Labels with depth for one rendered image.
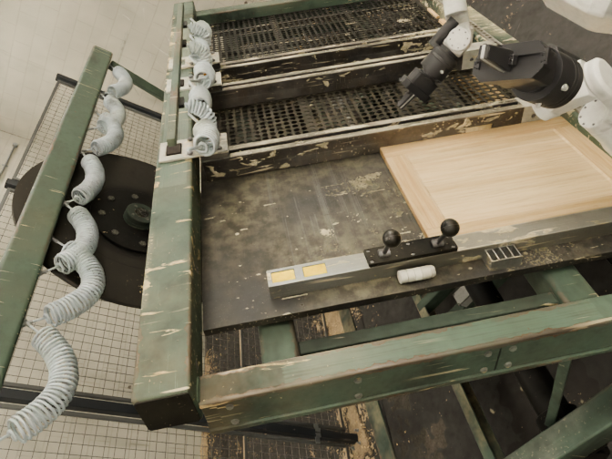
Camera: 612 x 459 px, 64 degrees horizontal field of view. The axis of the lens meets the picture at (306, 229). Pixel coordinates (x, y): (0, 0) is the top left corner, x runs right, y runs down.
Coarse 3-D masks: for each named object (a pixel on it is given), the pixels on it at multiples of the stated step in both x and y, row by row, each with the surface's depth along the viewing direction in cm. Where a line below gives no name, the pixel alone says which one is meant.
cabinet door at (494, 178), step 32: (512, 128) 147; (544, 128) 145; (384, 160) 143; (416, 160) 139; (448, 160) 138; (480, 160) 137; (512, 160) 135; (544, 160) 134; (576, 160) 132; (608, 160) 131; (416, 192) 128; (448, 192) 127; (480, 192) 126; (512, 192) 125; (544, 192) 124; (576, 192) 123; (608, 192) 122; (480, 224) 117; (512, 224) 116
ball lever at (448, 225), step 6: (444, 222) 98; (450, 222) 98; (456, 222) 98; (444, 228) 98; (450, 228) 97; (456, 228) 97; (444, 234) 98; (450, 234) 98; (456, 234) 98; (432, 240) 108; (438, 240) 106; (432, 246) 108; (438, 246) 108
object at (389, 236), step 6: (384, 234) 98; (390, 234) 97; (396, 234) 97; (384, 240) 97; (390, 240) 97; (396, 240) 97; (390, 246) 97; (396, 246) 97; (378, 252) 107; (384, 252) 106; (390, 252) 107
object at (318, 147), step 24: (216, 120) 136; (384, 120) 147; (408, 120) 146; (432, 120) 144; (456, 120) 144; (480, 120) 146; (504, 120) 147; (528, 120) 148; (192, 144) 139; (264, 144) 143; (288, 144) 142; (312, 144) 141; (336, 144) 142; (360, 144) 144; (384, 144) 145; (216, 168) 141; (240, 168) 142; (264, 168) 144
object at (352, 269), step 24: (576, 216) 113; (600, 216) 112; (456, 240) 110; (480, 240) 110; (504, 240) 109; (528, 240) 110; (552, 240) 111; (312, 264) 109; (336, 264) 108; (360, 264) 108; (408, 264) 108; (432, 264) 109; (288, 288) 106; (312, 288) 108
